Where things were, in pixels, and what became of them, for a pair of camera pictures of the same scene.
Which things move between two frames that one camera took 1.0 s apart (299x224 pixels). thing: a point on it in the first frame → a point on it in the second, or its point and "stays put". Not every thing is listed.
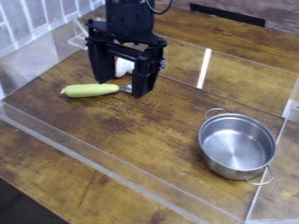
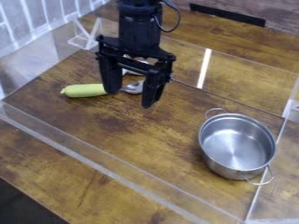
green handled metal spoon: x=74 y=91 stays put
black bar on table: x=229 y=14 stays put
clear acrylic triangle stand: x=79 y=39 stays put
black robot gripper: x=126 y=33 → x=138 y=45
